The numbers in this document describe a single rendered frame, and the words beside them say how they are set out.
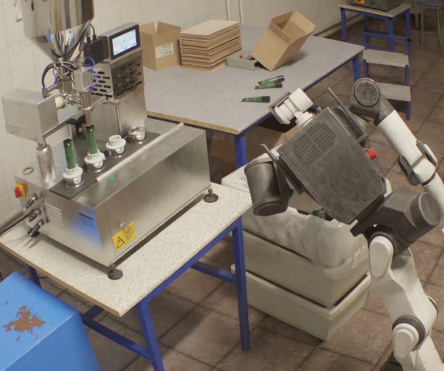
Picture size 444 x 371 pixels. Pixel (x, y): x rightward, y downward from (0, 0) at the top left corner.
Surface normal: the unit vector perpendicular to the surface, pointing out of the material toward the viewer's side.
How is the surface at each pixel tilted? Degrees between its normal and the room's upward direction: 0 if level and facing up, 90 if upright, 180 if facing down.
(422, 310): 39
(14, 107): 90
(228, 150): 65
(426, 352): 52
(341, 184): 76
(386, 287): 108
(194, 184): 90
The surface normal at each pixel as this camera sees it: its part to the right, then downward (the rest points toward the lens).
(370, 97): -0.25, 0.11
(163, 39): 0.56, 0.62
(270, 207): 0.18, 0.88
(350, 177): -0.08, 0.30
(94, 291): -0.08, -0.85
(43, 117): 0.81, 0.25
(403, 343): -0.63, 0.44
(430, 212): 0.46, -0.44
